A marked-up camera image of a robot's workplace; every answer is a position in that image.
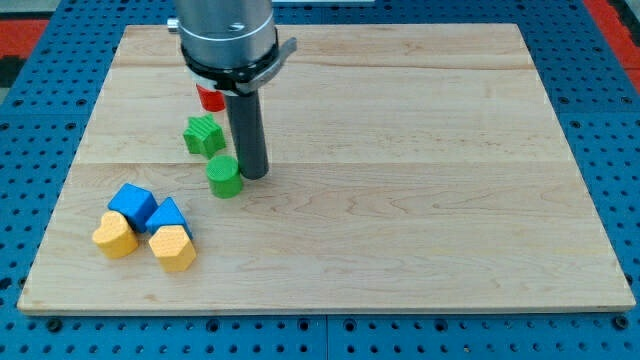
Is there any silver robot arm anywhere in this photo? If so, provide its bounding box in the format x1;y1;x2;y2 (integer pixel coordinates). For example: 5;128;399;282
174;0;277;69

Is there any wooden board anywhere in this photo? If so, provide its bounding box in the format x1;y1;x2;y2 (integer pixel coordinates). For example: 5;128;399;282
18;24;635;316

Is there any green cylinder block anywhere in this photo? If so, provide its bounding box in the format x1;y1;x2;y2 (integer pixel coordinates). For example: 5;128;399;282
206;155;243;199

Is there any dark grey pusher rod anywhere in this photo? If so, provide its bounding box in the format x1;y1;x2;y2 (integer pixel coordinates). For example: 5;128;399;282
225;92;269;180

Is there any green star block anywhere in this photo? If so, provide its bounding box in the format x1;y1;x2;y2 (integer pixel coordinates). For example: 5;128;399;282
183;114;226;159

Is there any red block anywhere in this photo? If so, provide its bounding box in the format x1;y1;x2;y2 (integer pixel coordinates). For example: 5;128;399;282
196;85;226;112

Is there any blue triangle block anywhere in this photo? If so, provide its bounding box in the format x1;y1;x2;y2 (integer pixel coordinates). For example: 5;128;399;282
145;197;193;239

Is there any yellow hexagon block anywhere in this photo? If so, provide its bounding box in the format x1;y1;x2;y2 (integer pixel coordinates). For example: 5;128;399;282
149;225;197;273

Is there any blue cube block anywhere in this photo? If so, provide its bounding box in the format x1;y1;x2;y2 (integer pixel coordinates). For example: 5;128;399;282
107;183;158;233

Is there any yellow heart block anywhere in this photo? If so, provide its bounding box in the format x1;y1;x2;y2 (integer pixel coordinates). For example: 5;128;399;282
92;210;139;259

